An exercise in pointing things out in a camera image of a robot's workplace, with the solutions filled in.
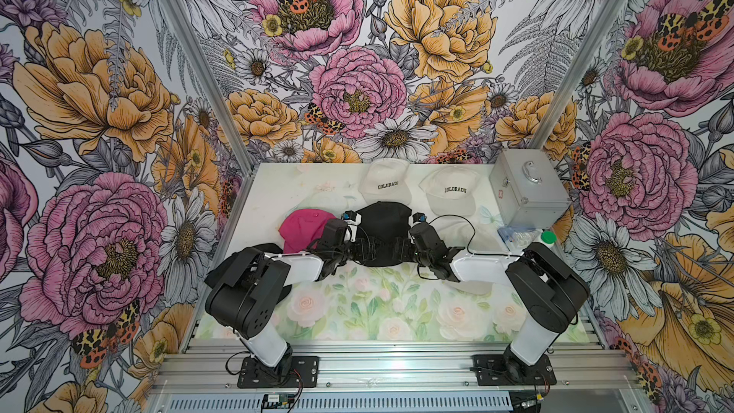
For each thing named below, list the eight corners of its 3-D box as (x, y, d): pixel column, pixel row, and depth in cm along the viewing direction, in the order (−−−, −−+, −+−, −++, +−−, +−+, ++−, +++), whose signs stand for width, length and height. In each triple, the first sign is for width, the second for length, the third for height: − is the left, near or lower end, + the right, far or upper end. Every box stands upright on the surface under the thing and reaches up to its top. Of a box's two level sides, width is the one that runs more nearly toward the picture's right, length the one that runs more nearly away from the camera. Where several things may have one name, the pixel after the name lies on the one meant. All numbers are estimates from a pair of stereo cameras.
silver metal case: (504, 231, 105) (522, 201, 92) (485, 176, 123) (498, 145, 110) (551, 231, 105) (575, 202, 92) (525, 176, 123) (543, 145, 110)
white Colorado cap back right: (424, 216, 109) (427, 203, 103) (419, 180, 121) (421, 166, 115) (482, 216, 109) (488, 203, 103) (471, 180, 121) (476, 166, 116)
